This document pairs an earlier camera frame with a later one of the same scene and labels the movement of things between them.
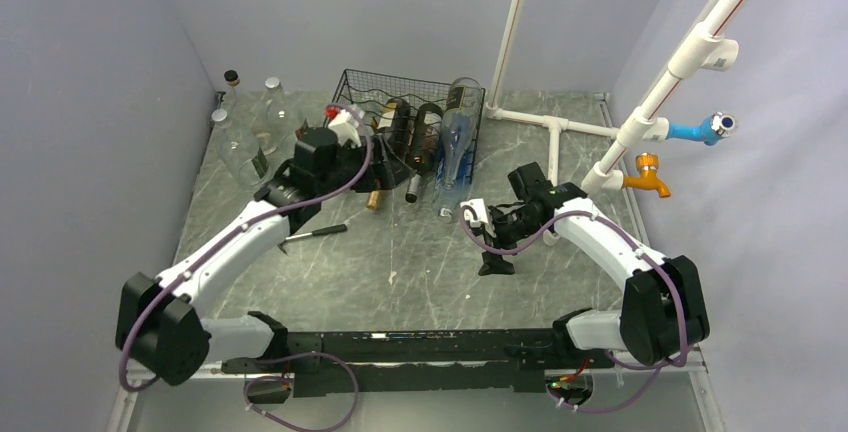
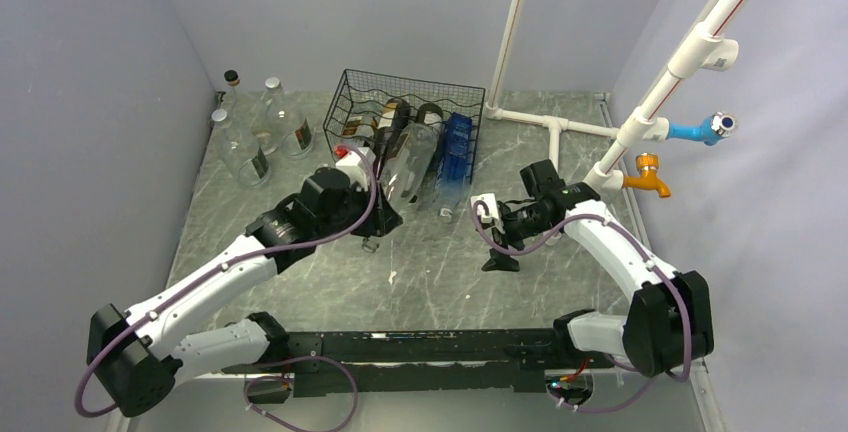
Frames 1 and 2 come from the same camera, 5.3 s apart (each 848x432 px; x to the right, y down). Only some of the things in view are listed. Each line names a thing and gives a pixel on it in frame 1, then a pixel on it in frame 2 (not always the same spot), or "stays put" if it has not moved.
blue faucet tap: (715, 127) stays put
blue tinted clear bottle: (462, 105) to (408, 157)
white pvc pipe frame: (705, 50) stays put
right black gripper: (494, 263) stays put
